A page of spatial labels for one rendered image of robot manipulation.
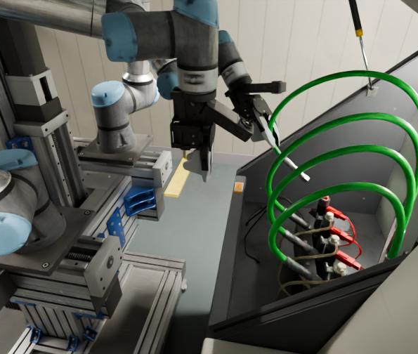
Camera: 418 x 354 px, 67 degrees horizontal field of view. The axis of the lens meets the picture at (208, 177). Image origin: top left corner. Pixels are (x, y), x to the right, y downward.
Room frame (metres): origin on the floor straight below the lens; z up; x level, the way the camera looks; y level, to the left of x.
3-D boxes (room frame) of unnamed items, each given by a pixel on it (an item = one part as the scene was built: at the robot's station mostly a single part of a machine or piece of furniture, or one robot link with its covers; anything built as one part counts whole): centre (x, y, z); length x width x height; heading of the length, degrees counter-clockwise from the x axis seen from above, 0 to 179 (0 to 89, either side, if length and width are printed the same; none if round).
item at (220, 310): (0.70, -0.07, 0.87); 0.62 x 0.04 x 0.16; 170
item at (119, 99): (1.09, 0.35, 1.20); 0.13 x 0.12 x 0.14; 143
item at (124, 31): (0.58, 0.12, 1.52); 0.11 x 0.11 x 0.08; 16
